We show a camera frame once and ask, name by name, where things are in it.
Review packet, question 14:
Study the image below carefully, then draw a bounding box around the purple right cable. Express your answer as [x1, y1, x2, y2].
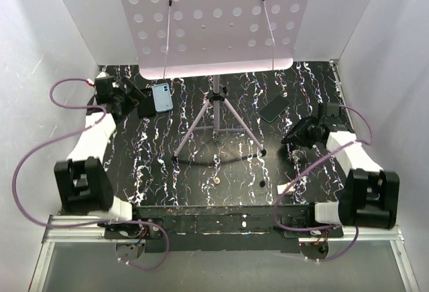
[273, 105, 373, 263]

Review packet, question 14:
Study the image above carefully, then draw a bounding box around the purple cable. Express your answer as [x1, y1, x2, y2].
[11, 77, 170, 271]
[273, 105, 373, 263]

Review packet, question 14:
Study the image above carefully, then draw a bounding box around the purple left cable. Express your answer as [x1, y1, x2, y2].
[11, 77, 170, 271]

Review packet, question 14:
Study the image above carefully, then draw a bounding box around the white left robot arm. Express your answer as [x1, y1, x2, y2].
[54, 75, 155, 238]

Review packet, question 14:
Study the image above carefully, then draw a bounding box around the black smartphone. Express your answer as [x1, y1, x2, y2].
[259, 95, 290, 123]

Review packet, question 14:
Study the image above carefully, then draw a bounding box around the aluminium frame rail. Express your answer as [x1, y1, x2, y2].
[26, 66, 420, 292]

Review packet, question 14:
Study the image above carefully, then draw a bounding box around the black phone beside blue case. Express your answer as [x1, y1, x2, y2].
[137, 88, 157, 119]

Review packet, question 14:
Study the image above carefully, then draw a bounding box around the black metal base plate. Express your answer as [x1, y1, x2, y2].
[100, 204, 345, 254]

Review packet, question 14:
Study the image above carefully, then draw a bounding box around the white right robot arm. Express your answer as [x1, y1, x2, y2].
[275, 102, 400, 237]

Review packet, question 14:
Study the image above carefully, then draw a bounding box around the light blue phone case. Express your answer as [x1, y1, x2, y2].
[152, 83, 173, 113]

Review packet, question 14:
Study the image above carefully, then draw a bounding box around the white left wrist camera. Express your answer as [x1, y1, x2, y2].
[95, 72, 110, 81]

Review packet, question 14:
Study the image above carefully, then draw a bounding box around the white perforated music stand desk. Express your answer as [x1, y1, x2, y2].
[121, 0, 308, 80]

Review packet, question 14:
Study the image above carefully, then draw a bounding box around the small white beige block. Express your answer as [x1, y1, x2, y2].
[277, 182, 296, 196]

